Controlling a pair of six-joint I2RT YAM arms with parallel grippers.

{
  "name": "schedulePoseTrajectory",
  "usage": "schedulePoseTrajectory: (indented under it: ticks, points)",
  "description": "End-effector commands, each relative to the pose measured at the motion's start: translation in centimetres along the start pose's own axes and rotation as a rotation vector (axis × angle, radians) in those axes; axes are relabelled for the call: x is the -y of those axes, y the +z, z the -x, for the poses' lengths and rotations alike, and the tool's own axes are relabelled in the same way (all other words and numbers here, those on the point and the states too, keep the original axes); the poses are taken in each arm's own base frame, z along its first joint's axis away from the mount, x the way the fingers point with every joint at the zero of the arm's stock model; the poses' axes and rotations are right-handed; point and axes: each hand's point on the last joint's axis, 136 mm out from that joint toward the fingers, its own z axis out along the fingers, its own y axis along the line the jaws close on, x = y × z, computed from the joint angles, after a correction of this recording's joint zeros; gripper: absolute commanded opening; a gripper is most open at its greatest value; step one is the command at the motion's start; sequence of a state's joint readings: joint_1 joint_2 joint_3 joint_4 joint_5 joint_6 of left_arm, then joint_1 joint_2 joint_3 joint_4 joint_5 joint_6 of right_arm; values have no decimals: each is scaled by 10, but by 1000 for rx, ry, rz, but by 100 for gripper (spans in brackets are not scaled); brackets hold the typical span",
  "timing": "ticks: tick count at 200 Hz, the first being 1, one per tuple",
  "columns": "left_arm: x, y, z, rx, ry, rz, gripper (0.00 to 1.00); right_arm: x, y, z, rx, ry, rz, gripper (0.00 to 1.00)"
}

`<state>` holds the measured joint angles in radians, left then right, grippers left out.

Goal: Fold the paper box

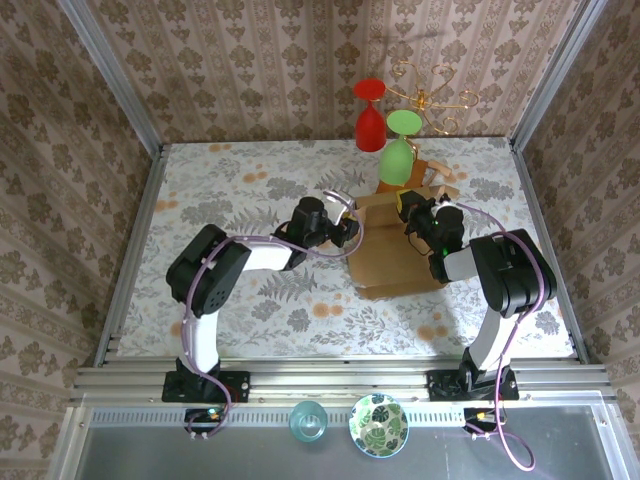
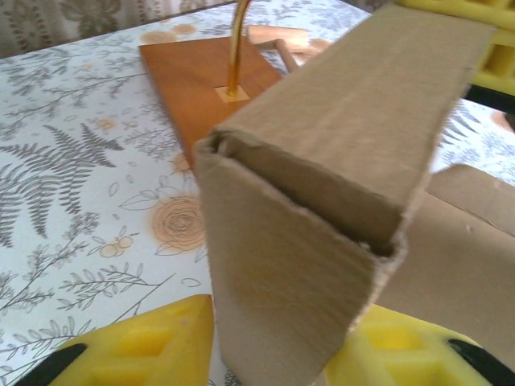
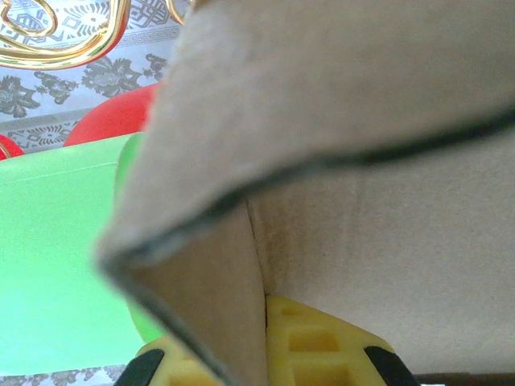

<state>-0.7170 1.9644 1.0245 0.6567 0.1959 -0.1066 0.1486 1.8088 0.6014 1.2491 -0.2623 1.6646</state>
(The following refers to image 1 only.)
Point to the small black controller board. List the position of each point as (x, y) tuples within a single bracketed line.
[(205, 417), (482, 417)]

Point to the green plastic wine glass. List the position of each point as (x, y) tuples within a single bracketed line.
[(395, 160)]

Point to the brown cardboard box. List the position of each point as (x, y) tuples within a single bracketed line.
[(385, 260)]

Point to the leaf pattern bowl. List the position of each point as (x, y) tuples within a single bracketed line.
[(378, 425)]

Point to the red plastic wine glass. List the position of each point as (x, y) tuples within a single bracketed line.
[(371, 130)]

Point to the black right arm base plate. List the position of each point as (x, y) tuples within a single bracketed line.
[(442, 385)]

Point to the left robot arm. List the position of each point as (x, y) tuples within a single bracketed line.
[(265, 257)]

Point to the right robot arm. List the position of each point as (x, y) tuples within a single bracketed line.
[(520, 280)]

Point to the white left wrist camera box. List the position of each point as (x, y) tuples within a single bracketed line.
[(337, 205)]

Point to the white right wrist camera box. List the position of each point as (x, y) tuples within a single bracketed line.
[(446, 203)]

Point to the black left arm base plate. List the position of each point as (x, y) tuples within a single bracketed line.
[(235, 386)]

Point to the brown wooden stand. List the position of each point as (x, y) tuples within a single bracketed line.
[(420, 172)]

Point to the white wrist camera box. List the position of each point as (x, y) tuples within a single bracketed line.
[(337, 205), (446, 203)]

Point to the aluminium frame post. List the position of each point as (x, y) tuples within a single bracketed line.
[(115, 80), (555, 70)]

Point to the grey metal shelf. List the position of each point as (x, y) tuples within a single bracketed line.
[(250, 460)]

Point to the teal glass cup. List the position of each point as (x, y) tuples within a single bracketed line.
[(307, 421)]

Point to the aluminium table side rail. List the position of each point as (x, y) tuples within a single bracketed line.
[(550, 250), (135, 255)]

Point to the aluminium front mounting rail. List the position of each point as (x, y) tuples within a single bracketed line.
[(340, 380)]

